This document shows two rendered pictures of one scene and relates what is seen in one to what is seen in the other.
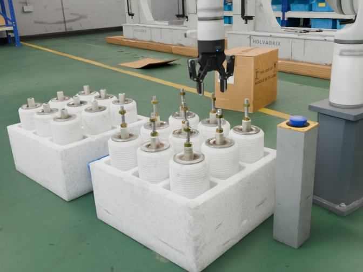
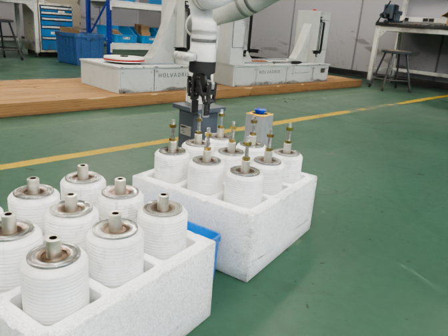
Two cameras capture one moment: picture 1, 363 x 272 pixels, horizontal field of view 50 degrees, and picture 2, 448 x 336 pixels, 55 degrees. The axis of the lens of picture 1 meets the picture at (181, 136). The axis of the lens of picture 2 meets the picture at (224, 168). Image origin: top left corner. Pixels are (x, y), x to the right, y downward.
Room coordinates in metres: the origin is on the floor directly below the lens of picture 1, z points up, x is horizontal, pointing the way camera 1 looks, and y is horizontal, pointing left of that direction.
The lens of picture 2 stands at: (1.25, 1.14, 0.59)
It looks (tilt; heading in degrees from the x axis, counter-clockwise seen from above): 18 degrees down; 258
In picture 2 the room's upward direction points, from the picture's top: 4 degrees clockwise
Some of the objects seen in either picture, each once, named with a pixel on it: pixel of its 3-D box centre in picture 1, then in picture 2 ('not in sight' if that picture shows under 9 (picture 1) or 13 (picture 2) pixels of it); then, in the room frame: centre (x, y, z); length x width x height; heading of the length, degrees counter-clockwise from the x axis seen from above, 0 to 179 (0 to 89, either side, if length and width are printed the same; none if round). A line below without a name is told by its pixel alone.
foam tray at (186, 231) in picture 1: (188, 185); (227, 204); (1.00, -0.01, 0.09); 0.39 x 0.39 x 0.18; 46
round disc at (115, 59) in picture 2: not in sight; (124, 59); (1.37, -2.28, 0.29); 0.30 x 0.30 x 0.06
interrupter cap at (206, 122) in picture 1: (213, 122); (197, 143); (1.08, -0.10, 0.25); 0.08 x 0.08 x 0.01
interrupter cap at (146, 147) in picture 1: (155, 146); (267, 161); (0.91, 0.07, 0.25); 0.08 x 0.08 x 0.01
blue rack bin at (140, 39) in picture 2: not in sight; (142, 35); (1.22, -5.56, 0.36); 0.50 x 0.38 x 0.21; 125
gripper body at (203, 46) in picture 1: (211, 53); (201, 75); (1.08, -0.09, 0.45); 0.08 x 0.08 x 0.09
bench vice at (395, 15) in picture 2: not in sight; (391, 12); (-1.69, -3.89, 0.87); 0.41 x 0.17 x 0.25; 34
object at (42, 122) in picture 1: (51, 136); (115, 275); (1.29, 0.46, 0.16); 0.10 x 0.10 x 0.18
